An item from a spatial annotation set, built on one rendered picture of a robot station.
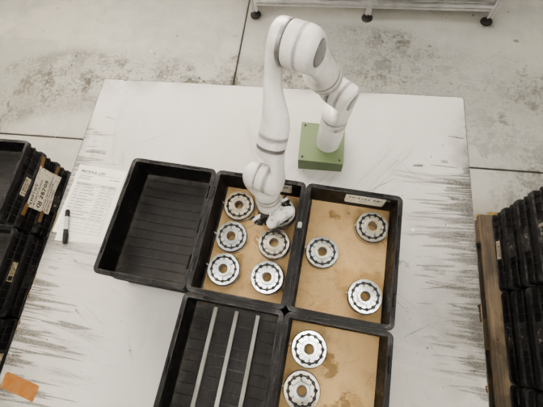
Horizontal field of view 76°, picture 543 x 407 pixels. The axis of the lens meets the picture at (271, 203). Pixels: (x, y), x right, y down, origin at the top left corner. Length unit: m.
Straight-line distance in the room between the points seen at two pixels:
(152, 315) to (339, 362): 0.66
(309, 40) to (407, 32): 2.25
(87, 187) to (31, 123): 1.46
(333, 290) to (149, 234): 0.64
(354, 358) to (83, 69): 2.69
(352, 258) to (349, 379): 0.35
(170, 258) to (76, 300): 0.42
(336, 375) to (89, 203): 1.12
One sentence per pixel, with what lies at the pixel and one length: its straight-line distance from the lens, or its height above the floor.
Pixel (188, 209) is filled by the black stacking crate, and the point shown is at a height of 0.83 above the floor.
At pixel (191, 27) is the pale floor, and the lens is 3.02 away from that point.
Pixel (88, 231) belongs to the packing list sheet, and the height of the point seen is 0.70.
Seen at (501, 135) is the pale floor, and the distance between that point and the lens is 2.60.
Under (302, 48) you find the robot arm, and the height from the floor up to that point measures 1.45.
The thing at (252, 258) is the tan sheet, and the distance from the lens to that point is 1.15.
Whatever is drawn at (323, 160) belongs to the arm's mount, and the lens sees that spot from 1.33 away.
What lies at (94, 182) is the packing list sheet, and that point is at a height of 0.70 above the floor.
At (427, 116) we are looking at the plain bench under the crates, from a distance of 1.60.
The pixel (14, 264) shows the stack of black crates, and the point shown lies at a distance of 2.06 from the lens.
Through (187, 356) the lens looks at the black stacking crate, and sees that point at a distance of 1.17.
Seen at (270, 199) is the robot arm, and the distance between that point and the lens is 0.92.
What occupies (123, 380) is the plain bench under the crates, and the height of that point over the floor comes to 0.70.
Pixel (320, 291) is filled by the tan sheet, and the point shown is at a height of 0.83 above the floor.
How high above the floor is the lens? 1.95
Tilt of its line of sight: 69 degrees down
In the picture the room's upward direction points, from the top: 11 degrees counter-clockwise
